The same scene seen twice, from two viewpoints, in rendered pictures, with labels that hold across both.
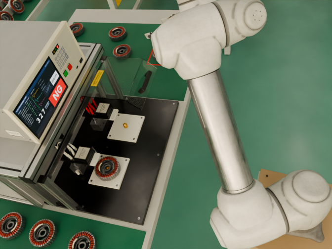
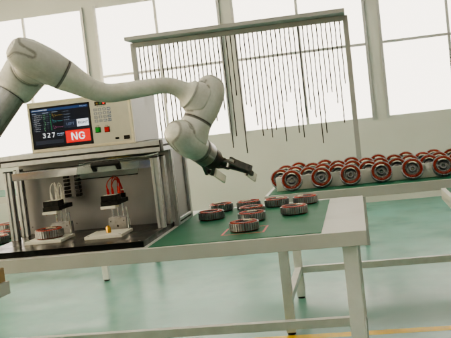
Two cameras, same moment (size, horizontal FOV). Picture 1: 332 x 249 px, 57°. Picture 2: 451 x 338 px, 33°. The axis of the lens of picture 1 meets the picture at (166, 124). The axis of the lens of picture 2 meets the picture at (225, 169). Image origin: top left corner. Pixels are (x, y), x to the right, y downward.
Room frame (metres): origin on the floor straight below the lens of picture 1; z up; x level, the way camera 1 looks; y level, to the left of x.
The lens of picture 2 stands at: (0.46, -2.78, 1.17)
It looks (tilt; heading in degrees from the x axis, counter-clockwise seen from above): 4 degrees down; 72
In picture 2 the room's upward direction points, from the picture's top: 6 degrees counter-clockwise
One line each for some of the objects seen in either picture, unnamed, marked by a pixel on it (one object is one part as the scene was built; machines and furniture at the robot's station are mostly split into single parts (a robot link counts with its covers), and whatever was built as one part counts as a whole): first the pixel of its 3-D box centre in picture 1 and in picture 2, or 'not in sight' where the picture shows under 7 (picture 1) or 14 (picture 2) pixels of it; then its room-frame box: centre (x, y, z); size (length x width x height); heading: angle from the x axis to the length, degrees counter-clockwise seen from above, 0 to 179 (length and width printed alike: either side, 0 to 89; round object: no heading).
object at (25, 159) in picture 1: (27, 100); (96, 151); (0.99, 0.53, 1.09); 0.68 x 0.44 x 0.05; 152
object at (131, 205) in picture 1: (116, 149); (81, 240); (0.84, 0.26, 0.76); 0.64 x 0.47 x 0.02; 152
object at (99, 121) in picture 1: (98, 121); (119, 222); (1.01, 0.32, 0.80); 0.07 x 0.05 x 0.06; 152
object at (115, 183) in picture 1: (109, 170); (49, 239); (0.73, 0.31, 0.78); 0.15 x 0.15 x 0.01; 62
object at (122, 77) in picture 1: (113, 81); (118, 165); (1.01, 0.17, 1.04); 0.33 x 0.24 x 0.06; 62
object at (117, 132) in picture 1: (126, 127); (109, 233); (0.94, 0.19, 0.78); 0.15 x 0.15 x 0.01; 62
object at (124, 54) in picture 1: (122, 52); (252, 215); (1.51, 0.13, 0.77); 0.11 x 0.11 x 0.04
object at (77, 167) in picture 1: (79, 163); (63, 227); (0.80, 0.43, 0.80); 0.07 x 0.05 x 0.06; 152
